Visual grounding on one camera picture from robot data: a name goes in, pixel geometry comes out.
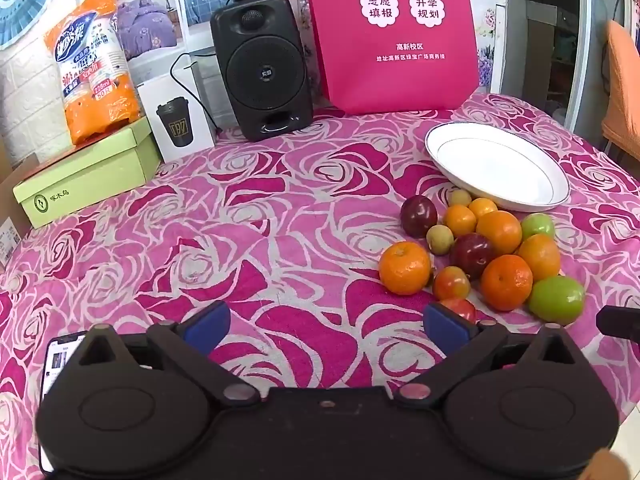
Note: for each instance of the small tan fruit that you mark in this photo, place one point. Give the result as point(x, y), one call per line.
point(440, 240)

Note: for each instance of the blue patterned wall hanging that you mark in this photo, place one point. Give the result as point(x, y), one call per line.
point(30, 5)

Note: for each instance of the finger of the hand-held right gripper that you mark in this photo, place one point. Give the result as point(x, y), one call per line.
point(620, 325)

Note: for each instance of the red apple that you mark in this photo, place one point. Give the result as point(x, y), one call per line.
point(460, 309)

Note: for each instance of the small green apple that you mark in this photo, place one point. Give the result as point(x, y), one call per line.
point(539, 225)

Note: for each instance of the small yellowish orange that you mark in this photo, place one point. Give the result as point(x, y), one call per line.
point(482, 207)

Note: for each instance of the mandarin orange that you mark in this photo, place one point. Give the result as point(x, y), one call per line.
point(506, 282)
point(405, 268)

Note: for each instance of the purple bedding poster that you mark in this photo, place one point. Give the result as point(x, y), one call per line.
point(145, 25)

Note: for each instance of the black speaker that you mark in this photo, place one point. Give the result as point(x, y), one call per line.
point(265, 75)

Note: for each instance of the pink tote bag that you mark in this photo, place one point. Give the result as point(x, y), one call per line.
point(400, 70)

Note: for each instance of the brown labelled cardboard box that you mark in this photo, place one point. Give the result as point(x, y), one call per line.
point(12, 240)

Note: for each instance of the large orange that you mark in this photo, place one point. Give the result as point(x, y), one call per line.
point(499, 231)

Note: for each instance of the red-green plum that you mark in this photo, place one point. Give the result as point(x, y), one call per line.
point(451, 283)

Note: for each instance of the white plate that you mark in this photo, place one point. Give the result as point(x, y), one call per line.
point(495, 165)

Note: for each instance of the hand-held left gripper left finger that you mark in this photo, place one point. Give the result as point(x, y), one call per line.
point(210, 322)

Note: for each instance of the smartphone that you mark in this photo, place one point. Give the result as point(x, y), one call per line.
point(57, 360)

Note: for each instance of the orange chair cover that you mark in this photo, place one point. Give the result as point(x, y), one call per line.
point(625, 85)

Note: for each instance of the orange packet of cups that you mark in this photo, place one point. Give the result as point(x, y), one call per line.
point(100, 110)

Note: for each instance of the small yellow-green fruit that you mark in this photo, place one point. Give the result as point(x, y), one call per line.
point(460, 197)

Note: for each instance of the large green apple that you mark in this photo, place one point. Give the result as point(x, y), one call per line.
point(556, 300)

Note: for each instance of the medium orange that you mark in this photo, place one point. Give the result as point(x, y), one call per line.
point(540, 257)

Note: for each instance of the green cardboard box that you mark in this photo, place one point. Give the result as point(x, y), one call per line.
point(90, 185)

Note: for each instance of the pink rose printed tablecloth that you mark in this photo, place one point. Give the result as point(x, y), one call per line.
point(250, 240)

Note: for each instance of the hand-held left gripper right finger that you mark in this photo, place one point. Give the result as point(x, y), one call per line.
point(445, 327)

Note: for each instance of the dark purple plum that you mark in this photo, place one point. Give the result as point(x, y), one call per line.
point(419, 215)
point(470, 255)

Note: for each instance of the white box with cup print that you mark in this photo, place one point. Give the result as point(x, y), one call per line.
point(175, 125)

